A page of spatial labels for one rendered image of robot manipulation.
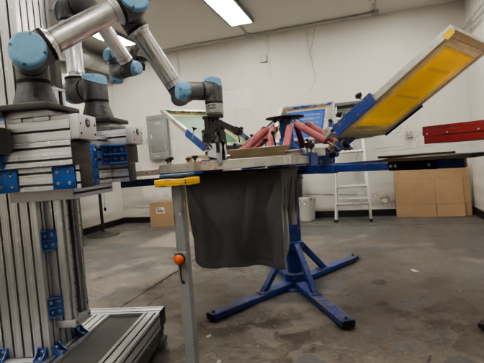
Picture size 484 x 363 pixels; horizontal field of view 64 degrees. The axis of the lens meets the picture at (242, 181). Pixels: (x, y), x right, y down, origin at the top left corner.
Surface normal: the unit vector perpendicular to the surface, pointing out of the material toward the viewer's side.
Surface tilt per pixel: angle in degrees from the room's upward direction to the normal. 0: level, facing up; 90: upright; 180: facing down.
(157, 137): 90
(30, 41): 94
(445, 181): 78
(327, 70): 90
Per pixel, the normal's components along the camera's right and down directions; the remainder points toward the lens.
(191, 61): -0.30, 0.07
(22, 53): 0.32, 0.09
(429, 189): -0.31, -0.14
